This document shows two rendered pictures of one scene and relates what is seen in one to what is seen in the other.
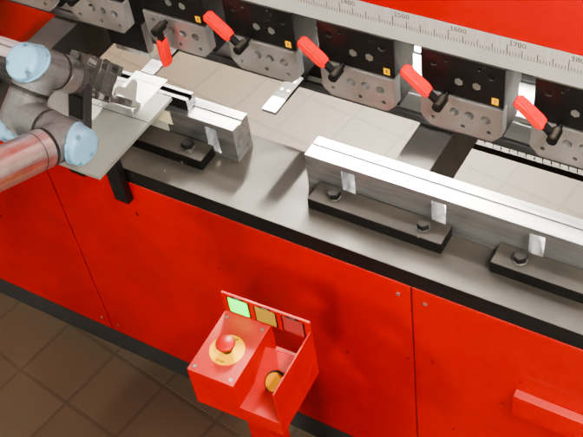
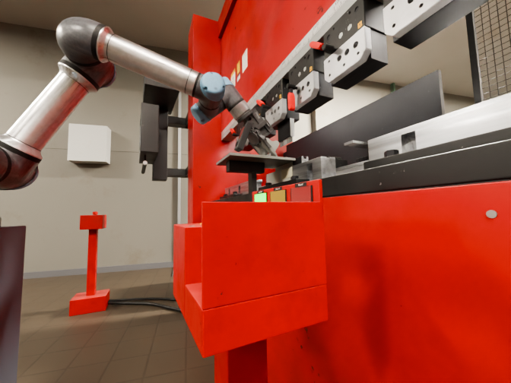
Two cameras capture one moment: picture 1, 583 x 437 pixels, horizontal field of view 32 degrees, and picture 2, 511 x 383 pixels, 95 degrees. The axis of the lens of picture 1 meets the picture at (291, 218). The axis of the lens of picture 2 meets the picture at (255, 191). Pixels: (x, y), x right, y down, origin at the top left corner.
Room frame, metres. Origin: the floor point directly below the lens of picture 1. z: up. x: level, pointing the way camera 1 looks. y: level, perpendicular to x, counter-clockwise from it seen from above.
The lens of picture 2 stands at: (0.85, -0.07, 0.80)
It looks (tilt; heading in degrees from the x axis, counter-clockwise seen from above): 5 degrees up; 28
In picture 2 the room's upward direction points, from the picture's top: 1 degrees counter-clockwise
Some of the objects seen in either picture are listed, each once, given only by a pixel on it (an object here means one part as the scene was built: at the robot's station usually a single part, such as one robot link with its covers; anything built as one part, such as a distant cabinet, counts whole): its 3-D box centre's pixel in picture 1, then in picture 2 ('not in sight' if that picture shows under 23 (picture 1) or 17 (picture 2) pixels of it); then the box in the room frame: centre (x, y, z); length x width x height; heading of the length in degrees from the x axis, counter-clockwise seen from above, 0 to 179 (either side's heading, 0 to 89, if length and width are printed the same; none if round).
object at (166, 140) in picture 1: (153, 139); (280, 188); (1.70, 0.28, 0.89); 0.30 x 0.05 x 0.03; 53
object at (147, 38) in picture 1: (129, 35); (286, 133); (1.77, 0.27, 1.13); 0.10 x 0.02 x 0.10; 53
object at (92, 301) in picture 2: not in sight; (92, 259); (2.00, 2.18, 0.41); 0.25 x 0.20 x 0.83; 143
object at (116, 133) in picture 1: (103, 126); (254, 161); (1.65, 0.36, 1.00); 0.26 x 0.18 x 0.01; 143
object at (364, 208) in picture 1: (377, 216); (446, 154); (1.36, -0.17, 0.89); 0.30 x 0.05 x 0.03; 53
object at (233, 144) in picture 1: (170, 114); (294, 179); (1.74, 0.23, 0.92); 0.39 x 0.06 x 0.10; 53
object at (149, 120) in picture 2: not in sight; (147, 136); (2.06, 1.56, 1.42); 0.45 x 0.12 x 0.36; 56
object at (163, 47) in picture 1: (164, 43); (292, 97); (1.62, 0.19, 1.20); 0.04 x 0.02 x 0.10; 143
